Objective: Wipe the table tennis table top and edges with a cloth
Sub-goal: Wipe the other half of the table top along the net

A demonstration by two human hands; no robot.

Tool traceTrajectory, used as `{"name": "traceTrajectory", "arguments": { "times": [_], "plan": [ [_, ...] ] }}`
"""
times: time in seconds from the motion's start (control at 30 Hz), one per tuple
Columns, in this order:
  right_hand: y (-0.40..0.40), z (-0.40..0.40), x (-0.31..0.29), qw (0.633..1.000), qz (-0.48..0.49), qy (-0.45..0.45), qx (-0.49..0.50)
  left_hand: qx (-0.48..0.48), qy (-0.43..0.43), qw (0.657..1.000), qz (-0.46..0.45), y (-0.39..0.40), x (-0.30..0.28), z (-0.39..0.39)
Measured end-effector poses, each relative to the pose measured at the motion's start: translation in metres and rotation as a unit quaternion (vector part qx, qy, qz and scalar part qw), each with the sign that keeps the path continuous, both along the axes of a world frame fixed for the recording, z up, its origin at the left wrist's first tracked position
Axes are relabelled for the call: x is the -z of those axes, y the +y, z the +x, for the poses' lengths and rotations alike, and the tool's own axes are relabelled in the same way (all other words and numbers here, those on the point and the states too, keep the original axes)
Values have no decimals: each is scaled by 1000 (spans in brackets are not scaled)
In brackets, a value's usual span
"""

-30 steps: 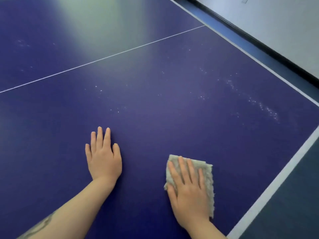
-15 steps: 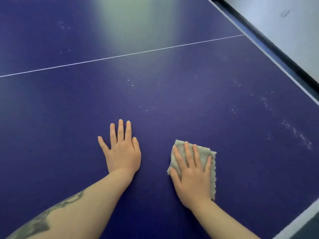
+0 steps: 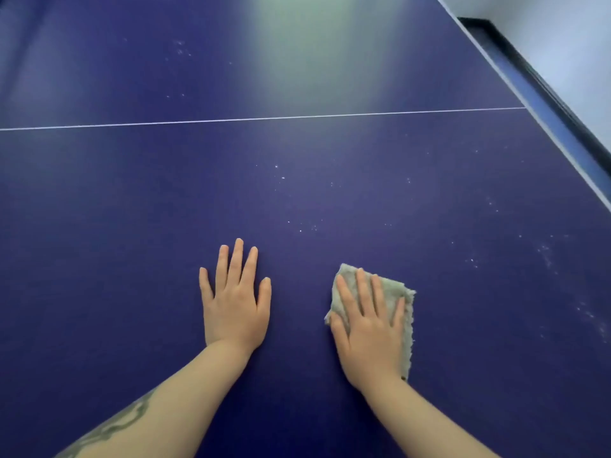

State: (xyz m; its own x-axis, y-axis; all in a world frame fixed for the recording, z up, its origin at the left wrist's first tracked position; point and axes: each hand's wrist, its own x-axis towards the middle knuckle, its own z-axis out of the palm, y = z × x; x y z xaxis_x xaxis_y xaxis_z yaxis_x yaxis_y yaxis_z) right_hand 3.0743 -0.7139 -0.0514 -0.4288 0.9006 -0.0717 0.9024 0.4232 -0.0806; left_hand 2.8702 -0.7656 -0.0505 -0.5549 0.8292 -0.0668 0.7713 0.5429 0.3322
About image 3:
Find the person's right hand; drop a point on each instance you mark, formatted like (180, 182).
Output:
(372, 348)

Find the person's left hand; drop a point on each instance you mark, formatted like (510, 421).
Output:
(236, 314)

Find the grey cleaning cloth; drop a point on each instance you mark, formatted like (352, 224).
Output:
(391, 288)

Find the person's right forearm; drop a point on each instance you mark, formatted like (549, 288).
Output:
(420, 424)

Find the person's left forearm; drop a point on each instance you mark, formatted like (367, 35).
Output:
(167, 410)

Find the blue table tennis table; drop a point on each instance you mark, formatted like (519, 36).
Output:
(286, 185)

